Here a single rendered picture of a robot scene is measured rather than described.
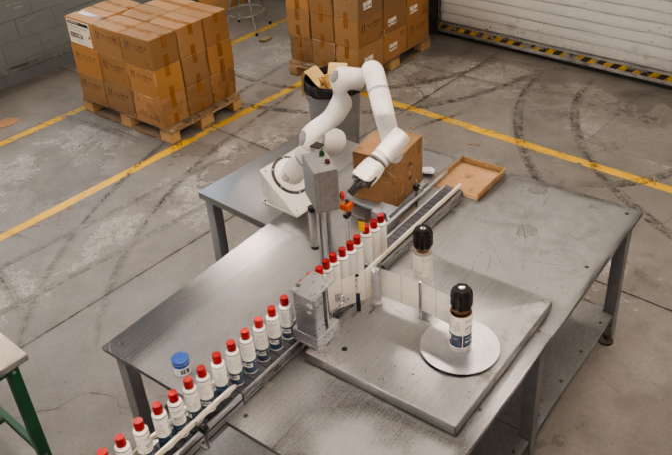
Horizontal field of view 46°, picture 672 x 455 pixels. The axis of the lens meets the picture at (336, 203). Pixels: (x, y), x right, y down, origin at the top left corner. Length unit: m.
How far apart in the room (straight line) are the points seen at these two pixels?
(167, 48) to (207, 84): 0.55
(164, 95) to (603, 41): 3.81
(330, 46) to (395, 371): 4.58
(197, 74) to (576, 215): 3.66
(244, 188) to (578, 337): 1.89
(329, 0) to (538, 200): 3.51
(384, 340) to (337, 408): 0.35
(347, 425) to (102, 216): 3.34
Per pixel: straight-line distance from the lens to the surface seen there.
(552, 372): 4.03
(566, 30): 7.61
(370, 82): 3.37
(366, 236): 3.44
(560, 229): 3.90
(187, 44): 6.52
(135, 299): 5.00
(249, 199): 4.16
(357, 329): 3.22
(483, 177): 4.25
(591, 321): 4.34
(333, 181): 3.11
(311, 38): 7.34
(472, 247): 3.73
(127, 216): 5.79
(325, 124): 3.67
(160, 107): 6.47
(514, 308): 3.34
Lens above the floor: 3.04
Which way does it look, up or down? 33 degrees down
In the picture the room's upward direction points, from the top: 4 degrees counter-clockwise
